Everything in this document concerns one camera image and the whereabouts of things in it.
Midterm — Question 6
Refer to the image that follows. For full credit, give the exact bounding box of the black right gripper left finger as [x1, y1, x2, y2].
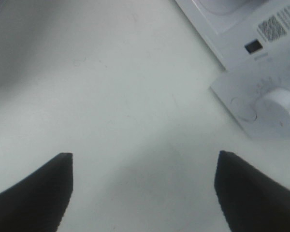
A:
[0, 153, 73, 232]

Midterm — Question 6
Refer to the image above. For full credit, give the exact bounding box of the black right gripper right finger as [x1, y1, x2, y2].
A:
[214, 150, 290, 232]

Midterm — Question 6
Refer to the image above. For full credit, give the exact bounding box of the white round door button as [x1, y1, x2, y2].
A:
[230, 97, 257, 122]

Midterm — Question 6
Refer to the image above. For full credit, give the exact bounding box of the white lower dial knob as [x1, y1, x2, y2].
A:
[255, 87, 290, 127]

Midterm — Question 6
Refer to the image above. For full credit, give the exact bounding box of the white microwave oven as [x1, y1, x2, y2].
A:
[177, 0, 290, 139]

